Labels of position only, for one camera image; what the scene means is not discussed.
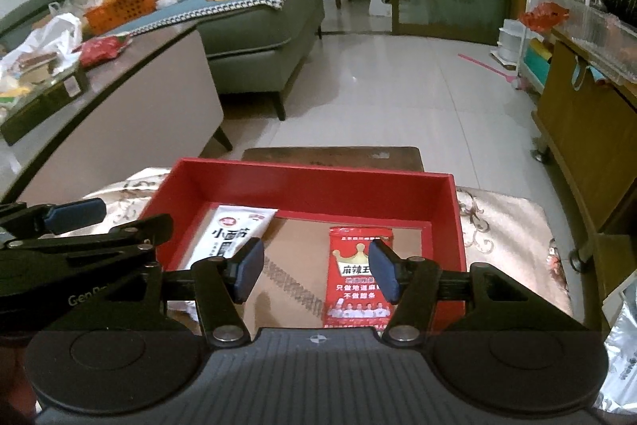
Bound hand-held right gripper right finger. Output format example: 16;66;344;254
368;238;593;347

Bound grey green sofa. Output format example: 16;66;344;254
172;0;326;122

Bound grey top coffee table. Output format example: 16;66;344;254
0;19;234;212

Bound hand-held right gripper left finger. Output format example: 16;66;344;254
159;238;266;349

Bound red plastic bag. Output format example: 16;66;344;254
520;2;571;32

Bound white plastic bag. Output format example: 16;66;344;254
0;12;83;82

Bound blue sofa blanket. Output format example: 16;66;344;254
119;0;312;37

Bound clear plastic container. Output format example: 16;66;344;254
552;2;637;87

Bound red foil snack bag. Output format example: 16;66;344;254
80;34;133;67

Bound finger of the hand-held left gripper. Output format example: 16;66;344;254
0;198;107;239
0;214;173;267

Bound dark wooden stool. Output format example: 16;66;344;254
241;147;425;174

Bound pink fly swatter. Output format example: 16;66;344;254
458;53;521;88

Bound red crown print snack packet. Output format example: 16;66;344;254
322;226;399;330

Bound teal box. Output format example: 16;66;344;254
522;39;553;82

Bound silver foil bag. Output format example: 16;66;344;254
594;278;637;413

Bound white plastic containers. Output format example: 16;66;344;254
498;19;523;62

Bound dark green box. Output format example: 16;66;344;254
0;64;89;147

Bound white snack packet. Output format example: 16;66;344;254
185;204;279;271

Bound wooden cabinet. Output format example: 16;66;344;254
531;29;637;237

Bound orange plastic basket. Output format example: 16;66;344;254
82;0;160;35

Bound red cardboard box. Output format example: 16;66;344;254
137;157;469;336

